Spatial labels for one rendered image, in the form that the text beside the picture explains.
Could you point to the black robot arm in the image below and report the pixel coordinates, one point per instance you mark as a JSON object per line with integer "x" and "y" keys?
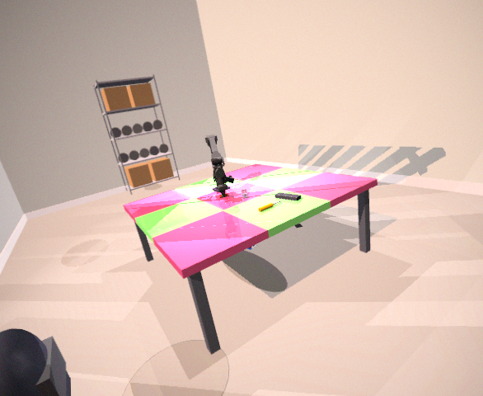
{"x": 217, "y": 161}

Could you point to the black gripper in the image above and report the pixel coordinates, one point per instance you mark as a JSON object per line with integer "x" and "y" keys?
{"x": 221, "y": 185}

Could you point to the orange-handled screwdriver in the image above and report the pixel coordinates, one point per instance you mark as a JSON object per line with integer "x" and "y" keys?
{"x": 267, "y": 206}

